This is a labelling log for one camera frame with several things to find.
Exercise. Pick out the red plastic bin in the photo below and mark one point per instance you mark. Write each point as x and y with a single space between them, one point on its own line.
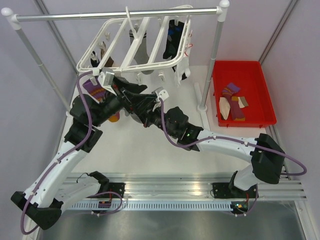
249 78

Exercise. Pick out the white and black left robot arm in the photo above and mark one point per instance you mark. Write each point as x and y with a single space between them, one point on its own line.
44 201

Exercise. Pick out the grey sock with black stripes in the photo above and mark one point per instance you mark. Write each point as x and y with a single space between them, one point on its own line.
127 113

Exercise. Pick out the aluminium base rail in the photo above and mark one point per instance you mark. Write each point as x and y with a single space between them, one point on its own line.
196 186

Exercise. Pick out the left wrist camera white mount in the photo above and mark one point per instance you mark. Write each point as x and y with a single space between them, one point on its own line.
105 79

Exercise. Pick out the white plastic clip hanger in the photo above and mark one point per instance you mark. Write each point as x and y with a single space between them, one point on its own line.
138 26

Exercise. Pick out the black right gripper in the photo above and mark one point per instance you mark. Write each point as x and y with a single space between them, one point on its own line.
146 119

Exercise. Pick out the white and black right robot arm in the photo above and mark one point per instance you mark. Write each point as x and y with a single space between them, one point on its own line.
264 155

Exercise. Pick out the black sock back left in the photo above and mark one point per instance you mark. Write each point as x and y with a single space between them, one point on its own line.
94 60

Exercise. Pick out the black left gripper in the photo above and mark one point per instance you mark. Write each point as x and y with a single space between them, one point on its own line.
127 87

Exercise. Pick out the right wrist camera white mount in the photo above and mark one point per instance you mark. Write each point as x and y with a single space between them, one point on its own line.
161 94

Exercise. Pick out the black and blue patterned sock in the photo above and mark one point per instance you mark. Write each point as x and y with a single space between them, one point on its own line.
174 35

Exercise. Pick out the silver and white clothes rack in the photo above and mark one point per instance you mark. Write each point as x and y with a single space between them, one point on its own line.
220 10

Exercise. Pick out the purple striped sock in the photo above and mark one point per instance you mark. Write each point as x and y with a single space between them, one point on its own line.
96 91
229 92

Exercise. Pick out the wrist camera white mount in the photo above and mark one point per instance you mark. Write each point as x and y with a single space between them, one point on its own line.
105 79
161 94

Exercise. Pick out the white slotted cable duct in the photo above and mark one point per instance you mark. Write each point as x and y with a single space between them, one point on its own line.
139 205

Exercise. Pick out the brown and beige back sock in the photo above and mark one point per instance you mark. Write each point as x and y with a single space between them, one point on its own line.
110 62

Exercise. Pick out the grey sock back row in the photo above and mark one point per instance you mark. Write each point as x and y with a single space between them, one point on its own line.
141 57

